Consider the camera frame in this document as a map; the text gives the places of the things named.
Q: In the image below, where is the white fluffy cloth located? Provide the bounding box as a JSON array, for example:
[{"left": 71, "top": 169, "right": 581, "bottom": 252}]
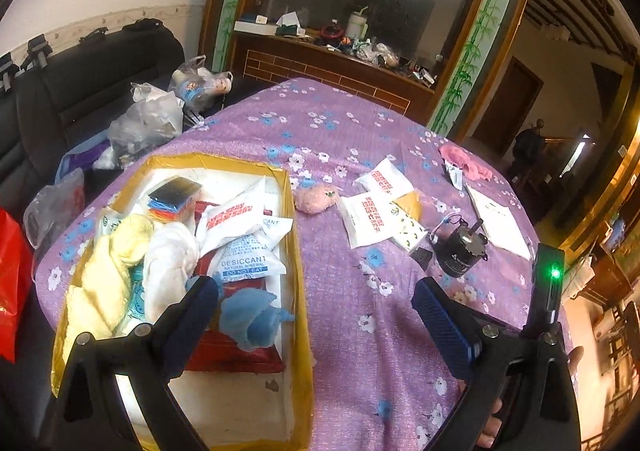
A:
[{"left": 142, "top": 223, "right": 200, "bottom": 323}]

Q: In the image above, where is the white red-text snack packet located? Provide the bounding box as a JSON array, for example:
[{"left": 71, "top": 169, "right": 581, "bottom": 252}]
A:
[{"left": 356, "top": 158, "right": 414, "bottom": 201}]

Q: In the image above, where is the white green-pattern packet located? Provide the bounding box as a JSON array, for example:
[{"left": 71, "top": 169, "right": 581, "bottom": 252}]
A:
[{"left": 390, "top": 203, "right": 427, "bottom": 253}]

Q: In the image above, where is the white blue desiccant packet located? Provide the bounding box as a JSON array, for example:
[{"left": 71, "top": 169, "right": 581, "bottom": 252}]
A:
[{"left": 207, "top": 216, "right": 293, "bottom": 283}]

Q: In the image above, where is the clear plastic bag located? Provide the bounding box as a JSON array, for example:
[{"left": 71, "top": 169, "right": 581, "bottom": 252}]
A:
[{"left": 92, "top": 83, "right": 183, "bottom": 170}]

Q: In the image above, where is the pink cloth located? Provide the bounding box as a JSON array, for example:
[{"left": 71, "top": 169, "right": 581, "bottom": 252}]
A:
[{"left": 439, "top": 144, "right": 494, "bottom": 182}]

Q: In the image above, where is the red plastic bag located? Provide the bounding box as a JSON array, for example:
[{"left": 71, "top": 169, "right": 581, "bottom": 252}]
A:
[{"left": 0, "top": 210, "right": 32, "bottom": 363}]

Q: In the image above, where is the blue fluffy cloth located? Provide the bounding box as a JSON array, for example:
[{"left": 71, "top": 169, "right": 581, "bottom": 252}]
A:
[{"left": 195, "top": 273, "right": 295, "bottom": 353}]

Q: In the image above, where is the black electric motor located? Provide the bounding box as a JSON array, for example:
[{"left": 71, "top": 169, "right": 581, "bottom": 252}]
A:
[{"left": 428, "top": 212, "right": 488, "bottom": 279}]

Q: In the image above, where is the colourful sponge stack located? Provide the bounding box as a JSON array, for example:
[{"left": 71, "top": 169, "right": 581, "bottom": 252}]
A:
[{"left": 146, "top": 177, "right": 202, "bottom": 224}]

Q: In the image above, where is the white paper booklet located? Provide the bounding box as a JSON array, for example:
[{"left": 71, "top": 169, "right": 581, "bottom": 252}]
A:
[{"left": 466, "top": 185, "right": 532, "bottom": 260}]

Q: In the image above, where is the black leather sofa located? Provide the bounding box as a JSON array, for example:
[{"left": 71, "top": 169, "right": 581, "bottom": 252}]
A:
[{"left": 1, "top": 19, "right": 184, "bottom": 220}]

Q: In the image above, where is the pink plush toy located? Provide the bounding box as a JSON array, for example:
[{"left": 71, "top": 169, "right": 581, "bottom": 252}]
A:
[{"left": 294, "top": 182, "right": 340, "bottom": 215}]

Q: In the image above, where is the plastic bag with bottles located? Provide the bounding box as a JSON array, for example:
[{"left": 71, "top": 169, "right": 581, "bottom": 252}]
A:
[{"left": 168, "top": 55, "right": 233, "bottom": 113}]

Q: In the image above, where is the gold cardboard box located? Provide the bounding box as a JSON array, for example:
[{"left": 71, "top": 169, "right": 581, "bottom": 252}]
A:
[{"left": 49, "top": 151, "right": 317, "bottom": 451}]

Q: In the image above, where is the yellow snack packet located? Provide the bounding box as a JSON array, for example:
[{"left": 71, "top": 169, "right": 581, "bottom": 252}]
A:
[{"left": 394, "top": 190, "right": 422, "bottom": 222}]

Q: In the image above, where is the wooden cabinet with glass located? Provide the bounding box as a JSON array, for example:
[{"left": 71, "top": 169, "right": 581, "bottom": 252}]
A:
[{"left": 198, "top": 0, "right": 525, "bottom": 136}]

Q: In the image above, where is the purple floral tablecloth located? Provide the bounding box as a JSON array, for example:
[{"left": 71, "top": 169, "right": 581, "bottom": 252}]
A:
[{"left": 31, "top": 76, "right": 576, "bottom": 451}]

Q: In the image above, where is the yellow fluffy cloth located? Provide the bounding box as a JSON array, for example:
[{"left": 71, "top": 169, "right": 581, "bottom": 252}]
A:
[{"left": 62, "top": 214, "right": 154, "bottom": 362}]

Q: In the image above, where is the small white printed packet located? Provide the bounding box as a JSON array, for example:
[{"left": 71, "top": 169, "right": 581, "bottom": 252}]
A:
[{"left": 445, "top": 161, "right": 463, "bottom": 191}]

